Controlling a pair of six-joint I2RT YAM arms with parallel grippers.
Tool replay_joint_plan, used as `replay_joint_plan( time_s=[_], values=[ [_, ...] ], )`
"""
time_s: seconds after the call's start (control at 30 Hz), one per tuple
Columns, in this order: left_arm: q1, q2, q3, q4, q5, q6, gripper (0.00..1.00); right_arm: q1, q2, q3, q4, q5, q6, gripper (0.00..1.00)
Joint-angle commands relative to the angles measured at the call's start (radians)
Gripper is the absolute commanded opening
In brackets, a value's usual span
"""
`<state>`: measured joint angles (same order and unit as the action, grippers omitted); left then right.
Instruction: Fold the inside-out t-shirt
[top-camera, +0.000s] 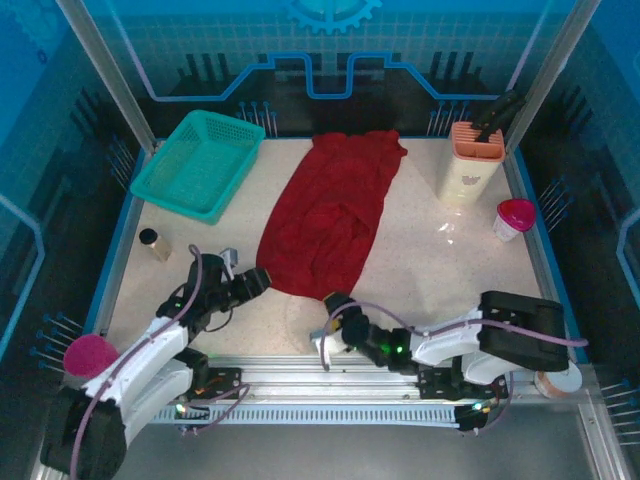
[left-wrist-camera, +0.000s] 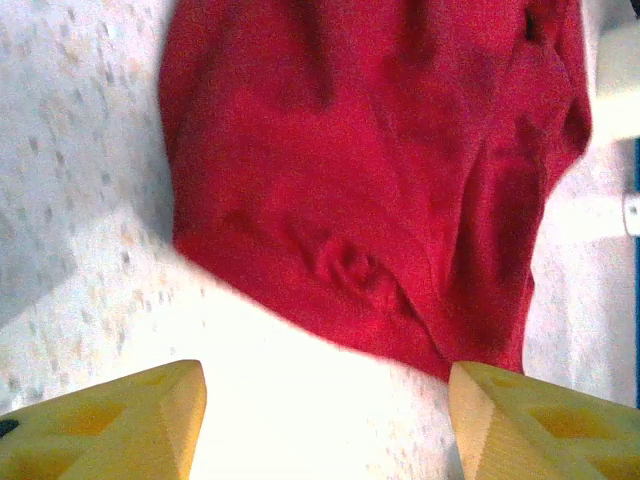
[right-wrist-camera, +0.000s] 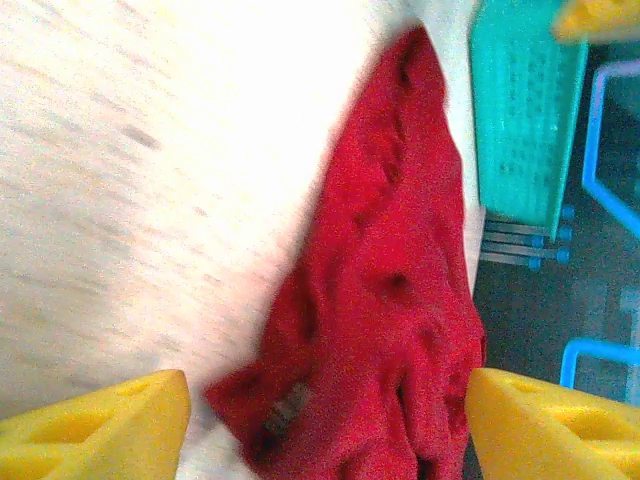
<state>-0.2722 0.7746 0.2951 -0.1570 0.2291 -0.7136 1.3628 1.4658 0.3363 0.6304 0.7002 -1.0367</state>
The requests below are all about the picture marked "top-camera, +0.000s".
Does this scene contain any red t-shirt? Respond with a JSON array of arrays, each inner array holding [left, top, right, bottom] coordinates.
[[255, 129, 409, 302]]

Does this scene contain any aluminium mounting rail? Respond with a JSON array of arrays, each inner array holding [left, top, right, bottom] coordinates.
[[104, 353, 551, 401]]

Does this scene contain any magenta foam cup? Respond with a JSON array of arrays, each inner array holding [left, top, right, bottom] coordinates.
[[63, 333, 121, 379]]

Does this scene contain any white slotted cable duct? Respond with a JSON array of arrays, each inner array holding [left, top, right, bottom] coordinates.
[[144, 403, 461, 427]]

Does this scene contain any small black controller board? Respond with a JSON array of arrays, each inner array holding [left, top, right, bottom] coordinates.
[[172, 399, 211, 435], [457, 402, 496, 435]]

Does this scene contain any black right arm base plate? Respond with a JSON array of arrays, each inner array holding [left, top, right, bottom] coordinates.
[[417, 367, 509, 401]]

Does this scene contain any cream knife block orange top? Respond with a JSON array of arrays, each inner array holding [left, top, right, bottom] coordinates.
[[438, 121, 507, 205]]

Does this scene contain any black knife handle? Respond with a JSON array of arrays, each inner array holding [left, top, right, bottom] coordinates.
[[473, 91, 526, 144]]

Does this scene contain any teal plastic basket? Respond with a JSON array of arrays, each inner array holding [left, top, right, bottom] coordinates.
[[129, 109, 266, 226]]

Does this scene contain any small jar black lid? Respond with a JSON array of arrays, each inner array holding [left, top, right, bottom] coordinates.
[[138, 227, 173, 263]]

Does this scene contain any aluminium frame post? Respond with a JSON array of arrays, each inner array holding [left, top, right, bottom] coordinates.
[[53, 0, 166, 154], [502, 0, 604, 151]]

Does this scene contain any clear cup pink lid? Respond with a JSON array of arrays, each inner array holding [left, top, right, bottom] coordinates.
[[492, 197, 537, 243]]

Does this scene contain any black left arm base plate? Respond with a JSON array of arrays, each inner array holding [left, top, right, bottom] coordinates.
[[202, 367, 244, 401]]

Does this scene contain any copper tape roll white top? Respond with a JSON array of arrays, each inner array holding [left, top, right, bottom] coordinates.
[[533, 363, 583, 400]]

